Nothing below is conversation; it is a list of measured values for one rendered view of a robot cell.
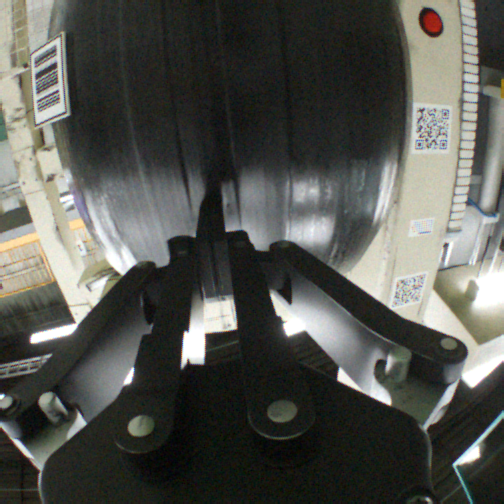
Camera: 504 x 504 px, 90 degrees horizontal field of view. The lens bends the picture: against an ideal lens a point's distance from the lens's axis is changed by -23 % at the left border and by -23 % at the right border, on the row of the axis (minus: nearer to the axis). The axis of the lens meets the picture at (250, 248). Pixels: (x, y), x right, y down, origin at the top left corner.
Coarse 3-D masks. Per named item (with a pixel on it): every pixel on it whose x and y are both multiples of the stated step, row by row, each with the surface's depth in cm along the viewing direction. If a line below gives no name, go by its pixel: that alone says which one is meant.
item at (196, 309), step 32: (192, 256) 14; (192, 288) 12; (160, 320) 10; (192, 320) 10; (160, 352) 7; (192, 352) 9; (160, 384) 6; (128, 416) 5; (160, 416) 5; (128, 448) 5; (160, 448) 5
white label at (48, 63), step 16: (64, 32) 15; (48, 48) 15; (64, 48) 15; (32, 64) 16; (48, 64) 16; (64, 64) 15; (32, 80) 16; (48, 80) 16; (64, 80) 16; (32, 96) 17; (48, 96) 17; (64, 96) 16; (48, 112) 17; (64, 112) 17
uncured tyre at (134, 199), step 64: (64, 0) 15; (128, 0) 14; (192, 0) 15; (256, 0) 15; (320, 0) 15; (384, 0) 16; (128, 64) 16; (192, 64) 16; (256, 64) 17; (320, 64) 17; (384, 64) 17; (64, 128) 18; (128, 128) 17; (192, 128) 18; (256, 128) 18; (320, 128) 19; (384, 128) 20; (128, 192) 20; (192, 192) 20; (256, 192) 21; (320, 192) 22; (384, 192) 23; (128, 256) 24; (320, 256) 27
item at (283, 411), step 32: (256, 256) 13; (256, 288) 11; (256, 320) 8; (256, 352) 7; (288, 352) 7; (256, 384) 6; (288, 384) 6; (256, 416) 5; (288, 416) 5; (256, 448) 5; (288, 448) 5
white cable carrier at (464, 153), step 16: (464, 0) 29; (464, 16) 31; (464, 32) 32; (464, 48) 34; (464, 64) 35; (464, 80) 37; (464, 96) 38; (464, 112) 39; (464, 128) 40; (464, 144) 42; (464, 160) 43; (464, 176) 45; (464, 192) 46; (464, 208) 48; (448, 224) 49; (448, 240) 51
